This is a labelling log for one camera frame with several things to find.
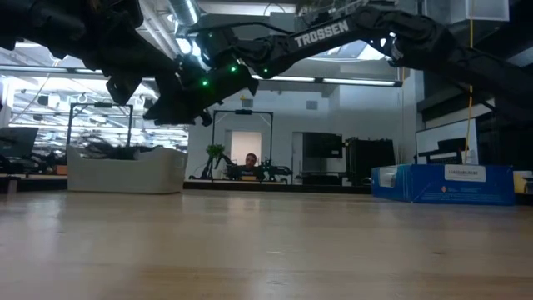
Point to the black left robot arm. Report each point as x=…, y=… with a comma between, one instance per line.
x=62, y=25

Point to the white board panel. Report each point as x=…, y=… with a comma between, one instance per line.
x=441, y=135

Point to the blue cardboard box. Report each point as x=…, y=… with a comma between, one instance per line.
x=429, y=187

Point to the green potted plant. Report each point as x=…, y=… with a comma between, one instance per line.
x=215, y=151

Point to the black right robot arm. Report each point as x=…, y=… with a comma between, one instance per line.
x=325, y=33

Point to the black square screen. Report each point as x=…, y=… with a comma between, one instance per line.
x=322, y=146

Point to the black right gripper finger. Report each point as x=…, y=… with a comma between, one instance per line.
x=160, y=114

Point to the silver spiral ventilation duct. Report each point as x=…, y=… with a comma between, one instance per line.
x=185, y=10

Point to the white plastic bin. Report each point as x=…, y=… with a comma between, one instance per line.
x=125, y=177

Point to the tall black cabinet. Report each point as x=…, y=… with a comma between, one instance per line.
x=370, y=160

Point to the black background robot arm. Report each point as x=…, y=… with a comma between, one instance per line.
x=277, y=171
x=220, y=160

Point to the small orange box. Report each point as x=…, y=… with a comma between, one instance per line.
x=61, y=169

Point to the black computer monitor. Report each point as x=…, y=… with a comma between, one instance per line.
x=16, y=141

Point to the small yellow object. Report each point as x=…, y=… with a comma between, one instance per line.
x=519, y=183

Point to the person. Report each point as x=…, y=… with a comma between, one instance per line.
x=251, y=160

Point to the black gantry frame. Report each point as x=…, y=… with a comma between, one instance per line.
x=102, y=104
x=243, y=111

